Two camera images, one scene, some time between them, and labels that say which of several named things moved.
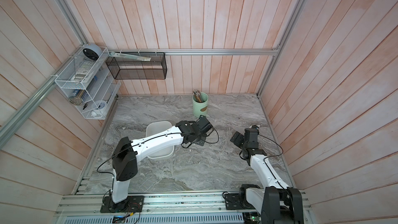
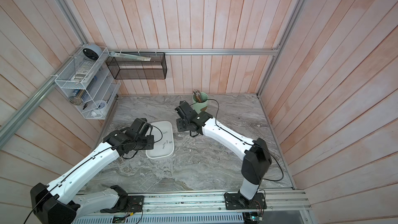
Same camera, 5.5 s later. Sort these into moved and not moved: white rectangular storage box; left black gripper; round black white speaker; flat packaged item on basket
Moved: left black gripper
Not moved: round black white speaker; white rectangular storage box; flat packaged item on basket
